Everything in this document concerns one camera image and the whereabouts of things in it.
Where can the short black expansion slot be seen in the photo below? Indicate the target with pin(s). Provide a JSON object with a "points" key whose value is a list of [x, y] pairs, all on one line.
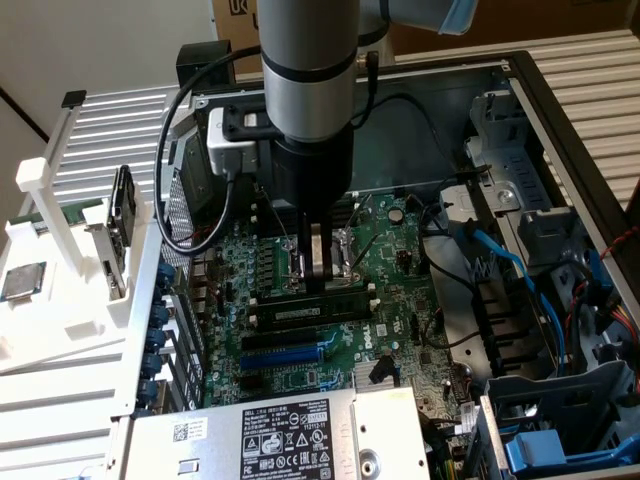
{"points": [[251, 382]]}

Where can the printed Universal Robots cardboard box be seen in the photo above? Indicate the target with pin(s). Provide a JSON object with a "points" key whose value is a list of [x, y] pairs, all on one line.
{"points": [[235, 25]]}

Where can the silver CPU chip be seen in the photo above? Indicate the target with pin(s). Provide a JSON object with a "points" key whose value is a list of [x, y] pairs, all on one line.
{"points": [[22, 282]]}

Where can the black disk drive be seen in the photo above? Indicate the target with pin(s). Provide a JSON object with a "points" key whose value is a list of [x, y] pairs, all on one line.
{"points": [[122, 207]]}

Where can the open grey PC case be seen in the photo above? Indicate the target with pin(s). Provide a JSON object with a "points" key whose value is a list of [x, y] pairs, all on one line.
{"points": [[415, 150]]}

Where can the long black expansion slot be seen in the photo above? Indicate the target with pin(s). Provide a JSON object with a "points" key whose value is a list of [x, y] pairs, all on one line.
{"points": [[280, 341]]}

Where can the silver card bracket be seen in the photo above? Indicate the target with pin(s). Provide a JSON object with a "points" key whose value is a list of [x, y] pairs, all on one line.
{"points": [[111, 270]]}

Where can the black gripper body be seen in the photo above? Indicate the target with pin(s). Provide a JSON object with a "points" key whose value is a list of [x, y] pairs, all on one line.
{"points": [[315, 175]]}

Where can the small black box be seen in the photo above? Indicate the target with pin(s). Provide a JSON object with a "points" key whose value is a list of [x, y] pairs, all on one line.
{"points": [[200, 62]]}

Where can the round coin battery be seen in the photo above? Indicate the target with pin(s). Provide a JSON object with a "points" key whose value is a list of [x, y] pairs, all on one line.
{"points": [[396, 215]]}

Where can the grey blue drive cage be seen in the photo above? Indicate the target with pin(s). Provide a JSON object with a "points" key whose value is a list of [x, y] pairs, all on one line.
{"points": [[550, 400]]}

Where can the metal CPU socket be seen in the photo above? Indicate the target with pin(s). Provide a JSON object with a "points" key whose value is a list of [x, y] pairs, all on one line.
{"points": [[345, 245]]}

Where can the silver chipset heatsink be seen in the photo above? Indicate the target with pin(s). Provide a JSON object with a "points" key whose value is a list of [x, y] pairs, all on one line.
{"points": [[362, 372]]}

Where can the grey metal disk bay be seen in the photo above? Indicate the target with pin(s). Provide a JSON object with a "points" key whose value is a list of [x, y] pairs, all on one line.
{"points": [[520, 175]]}

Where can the blue card retention clip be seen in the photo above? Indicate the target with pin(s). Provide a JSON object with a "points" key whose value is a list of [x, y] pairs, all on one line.
{"points": [[150, 393], [167, 276], [152, 366], [159, 317], [156, 341]]}

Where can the silver power supply unit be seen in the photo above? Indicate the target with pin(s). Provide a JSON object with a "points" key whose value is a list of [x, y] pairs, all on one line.
{"points": [[210, 450]]}

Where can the green RAM stick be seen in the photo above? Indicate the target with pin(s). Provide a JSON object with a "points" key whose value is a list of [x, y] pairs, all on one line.
{"points": [[300, 314], [85, 212]]}

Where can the long blue expansion slot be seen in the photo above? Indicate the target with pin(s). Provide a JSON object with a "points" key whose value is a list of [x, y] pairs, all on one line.
{"points": [[280, 359]]}

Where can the blue plastic latch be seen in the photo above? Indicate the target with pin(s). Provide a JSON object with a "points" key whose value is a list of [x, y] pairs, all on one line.
{"points": [[540, 450]]}

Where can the green Dell motherboard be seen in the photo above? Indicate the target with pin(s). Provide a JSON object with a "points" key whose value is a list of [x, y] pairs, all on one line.
{"points": [[400, 310]]}

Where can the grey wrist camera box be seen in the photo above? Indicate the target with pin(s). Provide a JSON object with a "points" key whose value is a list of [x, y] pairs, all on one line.
{"points": [[230, 155]]}

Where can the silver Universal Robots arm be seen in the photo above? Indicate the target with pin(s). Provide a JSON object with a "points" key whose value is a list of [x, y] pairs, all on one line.
{"points": [[310, 75]]}

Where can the thin metal locking lever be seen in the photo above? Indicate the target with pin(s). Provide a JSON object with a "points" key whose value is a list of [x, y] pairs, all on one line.
{"points": [[286, 235], [361, 215]]}

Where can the plain brown cardboard box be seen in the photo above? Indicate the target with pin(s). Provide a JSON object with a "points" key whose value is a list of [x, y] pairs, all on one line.
{"points": [[525, 20]]}

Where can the white plastic parts rack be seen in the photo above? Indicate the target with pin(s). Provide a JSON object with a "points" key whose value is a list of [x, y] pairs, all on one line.
{"points": [[75, 290]]}

